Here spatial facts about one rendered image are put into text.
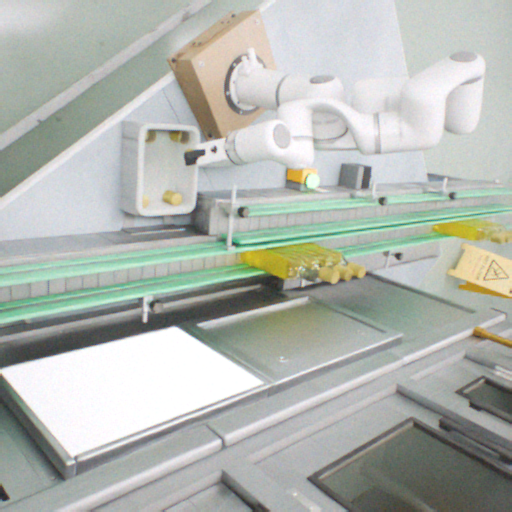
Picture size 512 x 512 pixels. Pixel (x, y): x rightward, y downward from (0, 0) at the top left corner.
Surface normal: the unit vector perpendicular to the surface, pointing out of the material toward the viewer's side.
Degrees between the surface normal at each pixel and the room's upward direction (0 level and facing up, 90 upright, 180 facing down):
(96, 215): 0
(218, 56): 5
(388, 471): 90
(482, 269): 76
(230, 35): 5
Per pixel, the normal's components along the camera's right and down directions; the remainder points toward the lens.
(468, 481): 0.11, -0.95
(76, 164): 0.68, 0.27
